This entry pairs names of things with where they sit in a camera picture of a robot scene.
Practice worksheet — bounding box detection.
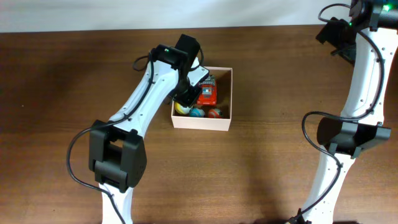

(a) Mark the black cable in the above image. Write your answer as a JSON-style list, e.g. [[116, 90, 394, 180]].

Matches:
[[287, 2, 386, 224], [66, 46, 205, 224]]

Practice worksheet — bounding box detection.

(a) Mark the right black cable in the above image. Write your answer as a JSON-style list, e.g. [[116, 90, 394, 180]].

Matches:
[[287, 2, 386, 224]]

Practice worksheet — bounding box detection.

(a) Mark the orange-red toy ball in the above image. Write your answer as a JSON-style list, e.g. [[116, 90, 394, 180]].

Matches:
[[208, 108, 223, 118]]

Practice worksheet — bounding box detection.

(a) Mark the yellow toy ball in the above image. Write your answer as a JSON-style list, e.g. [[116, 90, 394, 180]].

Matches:
[[174, 102, 191, 115]]

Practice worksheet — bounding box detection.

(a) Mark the blue toy ball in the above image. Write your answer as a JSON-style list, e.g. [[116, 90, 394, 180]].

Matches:
[[189, 108, 205, 118]]

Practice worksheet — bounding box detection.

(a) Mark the red toy fire truck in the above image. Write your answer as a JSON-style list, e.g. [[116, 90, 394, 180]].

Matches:
[[197, 75, 217, 106]]

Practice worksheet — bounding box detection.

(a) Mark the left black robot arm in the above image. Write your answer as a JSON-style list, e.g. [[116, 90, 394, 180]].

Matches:
[[88, 34, 209, 223]]

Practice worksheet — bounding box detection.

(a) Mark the pink cardboard box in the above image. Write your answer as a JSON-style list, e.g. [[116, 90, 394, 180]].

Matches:
[[171, 67, 233, 131]]

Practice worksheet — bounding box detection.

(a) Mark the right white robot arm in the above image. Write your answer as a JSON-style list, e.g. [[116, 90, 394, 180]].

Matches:
[[288, 0, 397, 223]]

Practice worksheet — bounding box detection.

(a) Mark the left black cable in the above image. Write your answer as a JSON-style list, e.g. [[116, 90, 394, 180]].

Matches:
[[66, 46, 205, 224]]

